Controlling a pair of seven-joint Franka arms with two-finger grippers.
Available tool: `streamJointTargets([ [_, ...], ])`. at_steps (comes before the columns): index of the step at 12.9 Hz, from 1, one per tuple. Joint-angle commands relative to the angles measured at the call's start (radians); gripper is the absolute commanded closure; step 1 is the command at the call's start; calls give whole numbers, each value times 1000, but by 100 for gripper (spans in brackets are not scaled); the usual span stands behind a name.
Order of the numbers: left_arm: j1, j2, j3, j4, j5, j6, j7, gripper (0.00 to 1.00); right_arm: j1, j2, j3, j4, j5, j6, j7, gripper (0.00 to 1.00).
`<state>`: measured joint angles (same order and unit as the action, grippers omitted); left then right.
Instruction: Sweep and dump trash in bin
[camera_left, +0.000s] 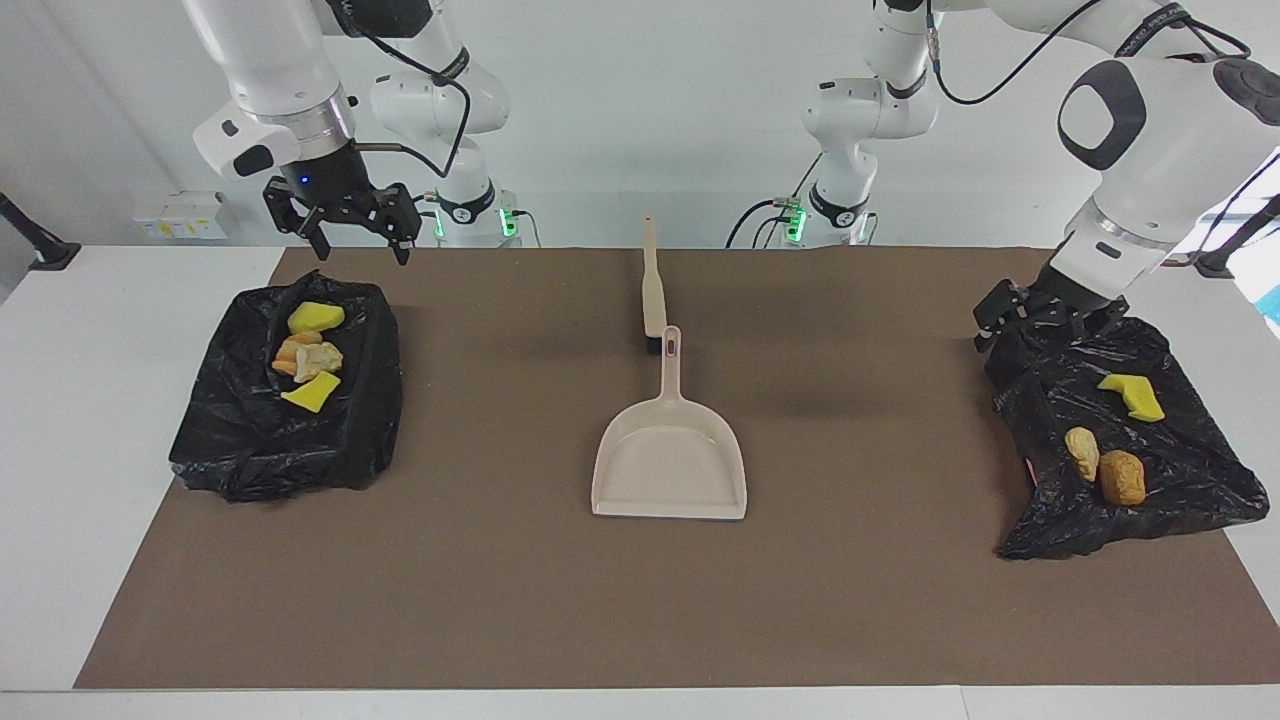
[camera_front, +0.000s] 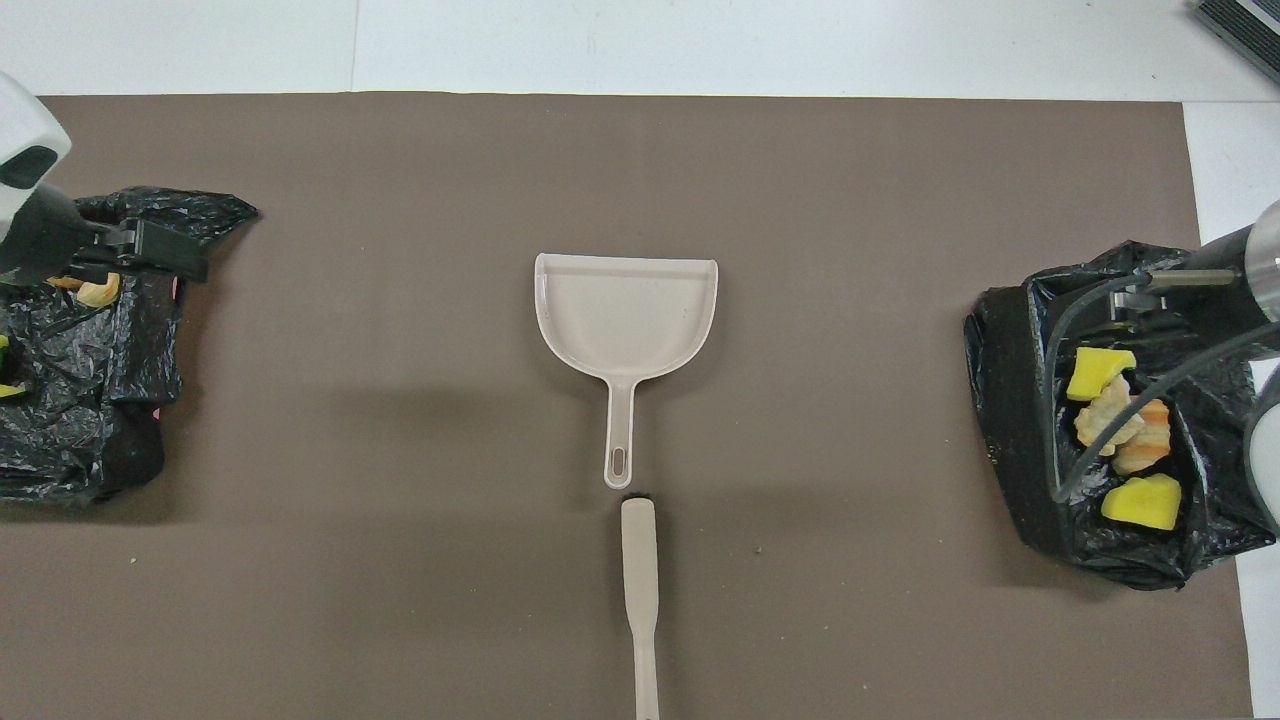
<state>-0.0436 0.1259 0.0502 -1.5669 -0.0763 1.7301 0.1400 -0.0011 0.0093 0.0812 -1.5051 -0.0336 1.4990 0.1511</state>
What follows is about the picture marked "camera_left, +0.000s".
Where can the white wall socket box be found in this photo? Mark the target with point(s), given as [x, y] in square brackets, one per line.
[180, 215]

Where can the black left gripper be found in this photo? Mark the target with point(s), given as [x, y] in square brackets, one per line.
[1045, 300]

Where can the blue object at edge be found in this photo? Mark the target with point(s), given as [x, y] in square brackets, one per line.
[1272, 305]

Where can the orange striped bread piece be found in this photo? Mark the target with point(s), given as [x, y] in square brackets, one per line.
[287, 355]

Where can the orange striped croissant piece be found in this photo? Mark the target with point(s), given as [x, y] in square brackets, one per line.
[1083, 453]

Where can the black camera stand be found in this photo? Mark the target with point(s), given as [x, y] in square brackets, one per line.
[1235, 240]
[40, 245]

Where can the small yellow sponge wedge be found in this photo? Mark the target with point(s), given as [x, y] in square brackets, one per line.
[315, 318]

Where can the pale flaky pastry piece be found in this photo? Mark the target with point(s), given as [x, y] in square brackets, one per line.
[320, 360]

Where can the beige brush with black bristles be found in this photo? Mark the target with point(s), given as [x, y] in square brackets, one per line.
[652, 290]

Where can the brown bread roll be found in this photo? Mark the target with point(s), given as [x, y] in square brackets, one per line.
[1123, 478]

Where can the beige plastic dustpan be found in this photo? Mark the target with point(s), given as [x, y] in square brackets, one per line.
[670, 470]

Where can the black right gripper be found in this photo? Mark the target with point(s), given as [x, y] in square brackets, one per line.
[340, 195]

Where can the large yellow sponge block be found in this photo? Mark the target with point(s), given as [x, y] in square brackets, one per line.
[312, 393]

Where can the crumpled bin with black bag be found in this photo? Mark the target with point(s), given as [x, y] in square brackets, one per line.
[1180, 520]

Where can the notched yellow sponge piece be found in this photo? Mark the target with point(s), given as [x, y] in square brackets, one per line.
[1135, 395]

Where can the boxy bin with black bag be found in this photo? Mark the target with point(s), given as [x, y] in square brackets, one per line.
[250, 450]

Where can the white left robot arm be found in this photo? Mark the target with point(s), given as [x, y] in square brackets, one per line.
[1160, 130]

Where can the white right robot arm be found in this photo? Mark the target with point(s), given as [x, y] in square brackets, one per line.
[280, 70]

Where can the brown table mat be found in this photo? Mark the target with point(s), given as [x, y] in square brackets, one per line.
[640, 620]

